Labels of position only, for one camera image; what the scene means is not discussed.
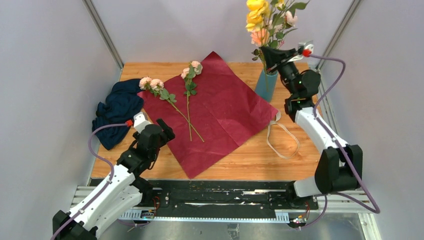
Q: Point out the cream ribbon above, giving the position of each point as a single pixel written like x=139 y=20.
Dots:
x=278 y=136

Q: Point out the aluminium front rail frame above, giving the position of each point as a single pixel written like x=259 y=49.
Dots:
x=349 y=202

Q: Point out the right aluminium corner post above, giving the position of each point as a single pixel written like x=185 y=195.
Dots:
x=353 y=7

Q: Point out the aluminium corner post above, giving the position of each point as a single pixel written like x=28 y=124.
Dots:
x=353 y=7
x=97 y=20

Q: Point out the teal conical vase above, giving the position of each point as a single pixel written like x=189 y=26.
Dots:
x=265 y=85

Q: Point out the left aluminium corner post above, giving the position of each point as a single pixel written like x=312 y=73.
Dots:
x=97 y=20

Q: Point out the pink yellow flower bunch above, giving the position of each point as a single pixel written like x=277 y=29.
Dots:
x=157 y=88

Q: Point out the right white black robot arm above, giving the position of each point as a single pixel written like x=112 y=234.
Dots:
x=340 y=164

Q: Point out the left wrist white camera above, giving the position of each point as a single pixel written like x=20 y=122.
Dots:
x=139 y=122

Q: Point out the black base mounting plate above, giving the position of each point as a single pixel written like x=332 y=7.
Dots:
x=225 y=199

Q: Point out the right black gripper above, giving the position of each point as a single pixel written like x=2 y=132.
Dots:
x=273 y=56

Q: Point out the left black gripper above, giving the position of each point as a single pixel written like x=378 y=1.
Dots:
x=166 y=136

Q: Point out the dark blue crumpled cloth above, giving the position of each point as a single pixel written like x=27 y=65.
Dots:
x=121 y=105

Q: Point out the maroon wrapping paper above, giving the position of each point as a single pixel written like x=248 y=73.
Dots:
x=223 y=115

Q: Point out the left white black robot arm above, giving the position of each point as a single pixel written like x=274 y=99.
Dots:
x=121 y=190

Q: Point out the pink flower stem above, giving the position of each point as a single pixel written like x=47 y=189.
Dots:
x=278 y=27

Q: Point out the peach flower stem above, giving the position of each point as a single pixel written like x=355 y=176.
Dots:
x=259 y=38

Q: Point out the yellow flower stem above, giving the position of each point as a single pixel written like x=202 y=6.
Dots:
x=260 y=11

